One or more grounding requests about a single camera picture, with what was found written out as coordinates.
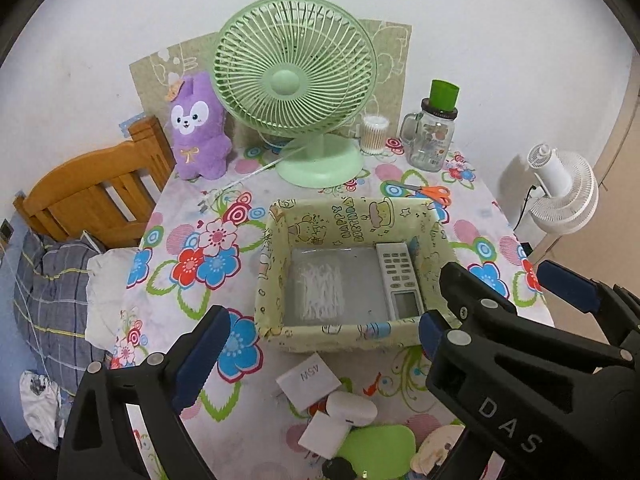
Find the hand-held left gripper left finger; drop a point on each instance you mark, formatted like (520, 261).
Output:
(200, 360)

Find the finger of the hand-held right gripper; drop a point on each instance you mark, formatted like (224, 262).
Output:
(470, 290)
(570, 285)

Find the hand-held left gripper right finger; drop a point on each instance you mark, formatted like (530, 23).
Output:
(429, 334)

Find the yellow printed fabric box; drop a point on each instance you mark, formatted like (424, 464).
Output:
(340, 335)

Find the white earbuds case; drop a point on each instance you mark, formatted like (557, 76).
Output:
(350, 405)

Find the white charger adapter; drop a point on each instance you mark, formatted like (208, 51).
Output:
(307, 380)

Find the small white box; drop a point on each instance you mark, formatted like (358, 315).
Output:
(322, 435)

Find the floral tablecloth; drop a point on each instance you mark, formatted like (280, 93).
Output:
(175, 310)

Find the white remote control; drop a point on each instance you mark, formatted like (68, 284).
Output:
(397, 270)

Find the white floor fan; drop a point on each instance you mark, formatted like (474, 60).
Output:
(565, 195)

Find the white pillow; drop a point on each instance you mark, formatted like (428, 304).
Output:
(105, 300)

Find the beige cartoon pouch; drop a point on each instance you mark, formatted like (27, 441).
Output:
(435, 447)

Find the clear bag of white sticks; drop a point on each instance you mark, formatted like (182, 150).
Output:
(320, 285)

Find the green flat plastic case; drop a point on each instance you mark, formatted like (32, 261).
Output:
(380, 450)

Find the glass mug jar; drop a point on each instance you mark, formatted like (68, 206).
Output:
(430, 142)

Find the small black object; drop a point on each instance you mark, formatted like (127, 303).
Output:
(340, 467)

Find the grey plaid blanket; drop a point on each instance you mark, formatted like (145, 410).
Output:
(50, 300)

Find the white patterned cloth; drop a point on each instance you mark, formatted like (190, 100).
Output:
(37, 405)

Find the clear cotton swab jar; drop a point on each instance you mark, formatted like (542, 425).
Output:
(375, 135)

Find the green plastic cup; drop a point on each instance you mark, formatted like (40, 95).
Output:
(445, 95)

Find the wooden headboard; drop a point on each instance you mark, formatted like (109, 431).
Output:
(75, 185)

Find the purple plush toy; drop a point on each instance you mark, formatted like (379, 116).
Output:
(197, 135)

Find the green desk fan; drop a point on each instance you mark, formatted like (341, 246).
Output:
(292, 82)

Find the dark wall switch plate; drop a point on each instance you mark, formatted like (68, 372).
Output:
(6, 230)

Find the beige printed wall poster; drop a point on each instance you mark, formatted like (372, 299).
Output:
(150, 75)

